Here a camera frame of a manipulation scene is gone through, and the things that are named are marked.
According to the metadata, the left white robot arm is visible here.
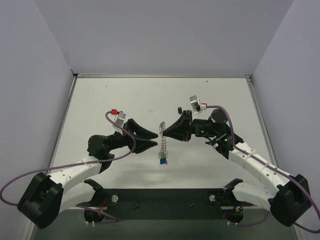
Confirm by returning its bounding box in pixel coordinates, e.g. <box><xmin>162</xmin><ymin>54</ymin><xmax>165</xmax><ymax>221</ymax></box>
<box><xmin>17</xmin><ymin>118</ymin><xmax>158</xmax><ymax>229</ymax></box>

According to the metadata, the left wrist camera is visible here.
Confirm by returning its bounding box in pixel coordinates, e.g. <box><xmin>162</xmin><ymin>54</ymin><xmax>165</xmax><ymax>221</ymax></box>
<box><xmin>112</xmin><ymin>111</ymin><xmax>126</xmax><ymax>131</ymax></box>

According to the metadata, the blue capped key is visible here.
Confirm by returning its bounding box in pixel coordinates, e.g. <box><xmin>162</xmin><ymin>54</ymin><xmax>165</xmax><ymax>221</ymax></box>
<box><xmin>159</xmin><ymin>157</ymin><xmax>168</xmax><ymax>165</ymax></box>

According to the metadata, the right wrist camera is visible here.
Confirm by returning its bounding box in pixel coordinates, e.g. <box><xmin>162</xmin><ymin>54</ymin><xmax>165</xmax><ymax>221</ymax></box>
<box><xmin>189</xmin><ymin>95</ymin><xmax>207</xmax><ymax>119</ymax></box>

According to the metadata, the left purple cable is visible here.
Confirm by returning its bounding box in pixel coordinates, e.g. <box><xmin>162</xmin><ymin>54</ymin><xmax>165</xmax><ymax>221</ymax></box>
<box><xmin>0</xmin><ymin>111</ymin><xmax>137</xmax><ymax>206</ymax></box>

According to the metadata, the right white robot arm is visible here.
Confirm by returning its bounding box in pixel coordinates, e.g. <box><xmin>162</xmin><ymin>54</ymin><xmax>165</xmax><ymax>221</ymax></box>
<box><xmin>163</xmin><ymin>108</ymin><xmax>312</xmax><ymax>227</ymax></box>

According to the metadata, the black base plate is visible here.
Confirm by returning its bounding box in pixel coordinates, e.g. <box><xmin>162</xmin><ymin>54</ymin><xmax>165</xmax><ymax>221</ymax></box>
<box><xmin>82</xmin><ymin>188</ymin><xmax>250</xmax><ymax>220</ymax></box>

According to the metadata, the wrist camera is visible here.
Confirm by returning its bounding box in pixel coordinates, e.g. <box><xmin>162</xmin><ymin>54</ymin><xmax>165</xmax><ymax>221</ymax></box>
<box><xmin>112</xmin><ymin>111</ymin><xmax>126</xmax><ymax>131</ymax></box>
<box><xmin>189</xmin><ymin>95</ymin><xmax>207</xmax><ymax>119</ymax></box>

